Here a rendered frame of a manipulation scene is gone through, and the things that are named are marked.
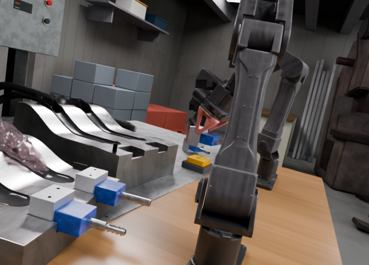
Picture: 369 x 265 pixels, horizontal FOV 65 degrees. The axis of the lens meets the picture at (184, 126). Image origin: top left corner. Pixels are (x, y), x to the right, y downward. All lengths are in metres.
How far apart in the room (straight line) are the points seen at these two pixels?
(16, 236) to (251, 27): 0.44
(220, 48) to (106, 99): 4.57
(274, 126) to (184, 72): 6.89
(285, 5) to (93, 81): 3.26
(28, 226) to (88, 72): 3.38
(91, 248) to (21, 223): 0.11
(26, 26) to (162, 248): 1.19
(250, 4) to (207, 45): 7.14
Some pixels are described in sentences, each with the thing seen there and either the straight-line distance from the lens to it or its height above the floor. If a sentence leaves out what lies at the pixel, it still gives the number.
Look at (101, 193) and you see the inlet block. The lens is 0.52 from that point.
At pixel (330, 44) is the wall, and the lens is 7.28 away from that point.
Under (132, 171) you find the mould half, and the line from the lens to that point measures 0.69.
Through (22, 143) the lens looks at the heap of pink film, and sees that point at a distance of 0.60.
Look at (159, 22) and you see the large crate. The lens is 5.80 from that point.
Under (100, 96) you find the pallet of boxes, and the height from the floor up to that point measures 0.72.
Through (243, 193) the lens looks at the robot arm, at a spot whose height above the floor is 0.93.
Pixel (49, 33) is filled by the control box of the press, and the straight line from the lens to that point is 1.54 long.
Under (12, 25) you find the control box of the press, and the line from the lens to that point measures 1.45.
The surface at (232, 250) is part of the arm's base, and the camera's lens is 0.43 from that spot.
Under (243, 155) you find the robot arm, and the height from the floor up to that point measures 0.98.
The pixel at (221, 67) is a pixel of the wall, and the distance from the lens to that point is 7.47.
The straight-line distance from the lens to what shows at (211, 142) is 0.79.
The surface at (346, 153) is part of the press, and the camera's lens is 4.62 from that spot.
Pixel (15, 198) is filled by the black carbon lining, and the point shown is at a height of 0.85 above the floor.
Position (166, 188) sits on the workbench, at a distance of 0.74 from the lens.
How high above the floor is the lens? 1.07
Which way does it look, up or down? 8 degrees down
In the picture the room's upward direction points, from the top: 11 degrees clockwise
